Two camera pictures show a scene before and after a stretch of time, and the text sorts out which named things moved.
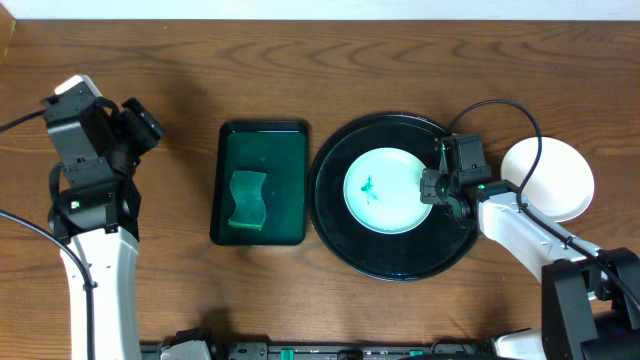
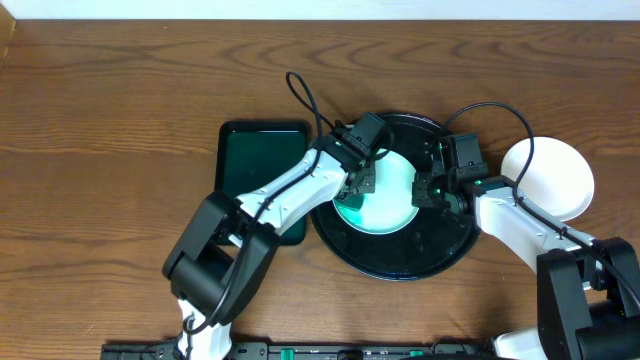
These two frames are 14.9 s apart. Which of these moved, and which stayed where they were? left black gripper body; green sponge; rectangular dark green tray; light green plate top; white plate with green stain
Moved: light green plate top; green sponge; left black gripper body
Stayed: rectangular dark green tray; white plate with green stain
